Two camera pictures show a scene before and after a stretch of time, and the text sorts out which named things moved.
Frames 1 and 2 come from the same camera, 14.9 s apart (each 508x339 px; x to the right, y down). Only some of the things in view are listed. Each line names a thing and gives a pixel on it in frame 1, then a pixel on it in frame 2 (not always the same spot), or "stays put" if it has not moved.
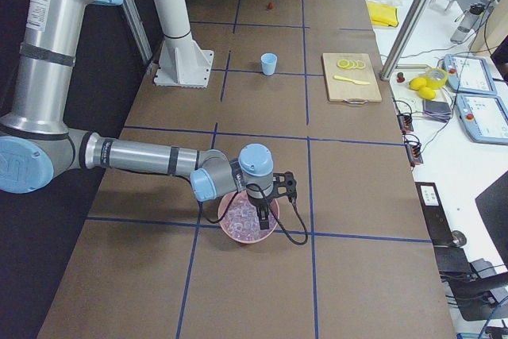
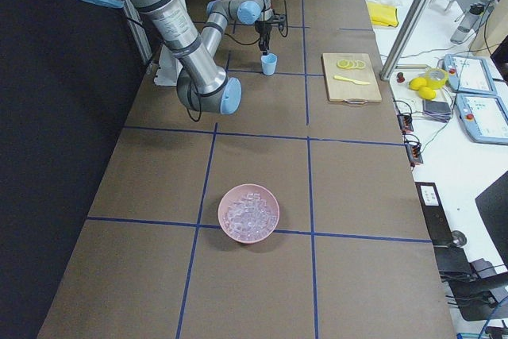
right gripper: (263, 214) to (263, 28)
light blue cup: (268, 60) stays put
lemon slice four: (343, 63) stays put
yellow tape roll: (435, 83) stays put
